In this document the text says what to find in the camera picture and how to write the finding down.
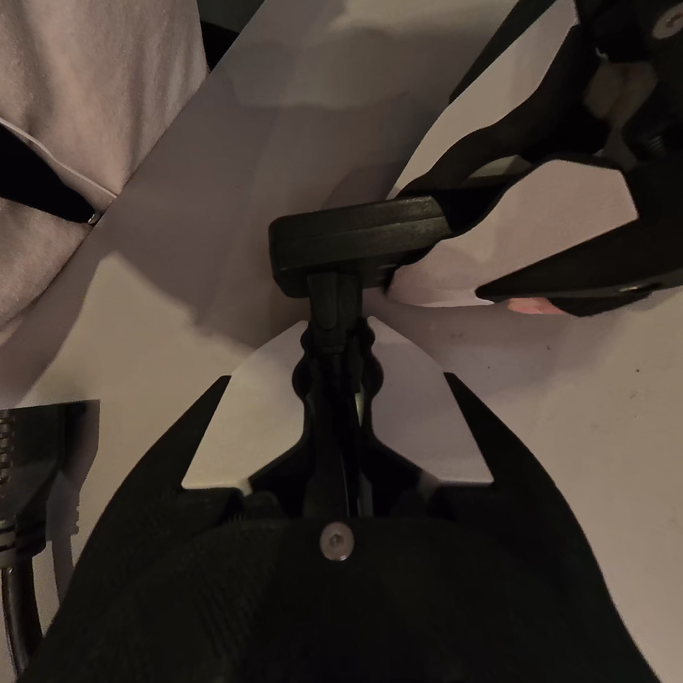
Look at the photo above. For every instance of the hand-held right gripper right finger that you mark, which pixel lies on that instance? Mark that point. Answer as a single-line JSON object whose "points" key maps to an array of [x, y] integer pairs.
{"points": [[427, 421]]}

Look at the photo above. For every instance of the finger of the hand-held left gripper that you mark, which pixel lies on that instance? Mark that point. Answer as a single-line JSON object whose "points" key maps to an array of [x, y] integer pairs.
{"points": [[480, 122], [533, 240]]}

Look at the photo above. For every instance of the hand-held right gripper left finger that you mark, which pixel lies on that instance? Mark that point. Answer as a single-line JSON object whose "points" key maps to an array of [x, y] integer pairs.
{"points": [[251, 421]]}

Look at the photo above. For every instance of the black power strip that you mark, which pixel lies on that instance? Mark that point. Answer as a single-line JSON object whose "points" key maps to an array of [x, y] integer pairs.
{"points": [[363, 235]]}

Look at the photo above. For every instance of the person's left hand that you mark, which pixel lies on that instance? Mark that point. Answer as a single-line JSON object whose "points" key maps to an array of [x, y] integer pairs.
{"points": [[533, 307]]}

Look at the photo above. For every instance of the dark metal fixture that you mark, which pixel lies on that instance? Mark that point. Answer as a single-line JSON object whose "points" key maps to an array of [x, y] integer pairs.
{"points": [[42, 453]]}

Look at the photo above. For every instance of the person's pale shirt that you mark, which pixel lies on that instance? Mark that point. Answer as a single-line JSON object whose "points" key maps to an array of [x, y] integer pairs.
{"points": [[80, 80]]}

